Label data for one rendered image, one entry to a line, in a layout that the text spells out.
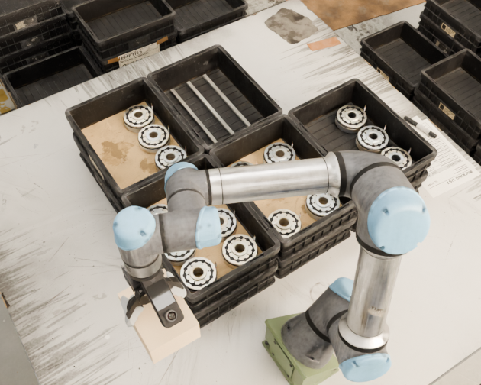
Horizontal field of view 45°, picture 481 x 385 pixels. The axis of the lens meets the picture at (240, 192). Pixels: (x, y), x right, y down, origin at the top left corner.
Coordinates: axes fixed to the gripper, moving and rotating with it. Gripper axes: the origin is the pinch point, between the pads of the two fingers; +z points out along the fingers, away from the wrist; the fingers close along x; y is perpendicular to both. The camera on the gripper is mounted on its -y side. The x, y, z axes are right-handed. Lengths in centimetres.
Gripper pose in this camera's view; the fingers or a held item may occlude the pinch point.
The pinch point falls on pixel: (158, 312)
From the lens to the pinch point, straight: 136.0
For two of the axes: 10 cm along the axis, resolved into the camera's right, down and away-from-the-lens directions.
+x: -8.5, 4.3, -3.1
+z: -0.1, 5.8, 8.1
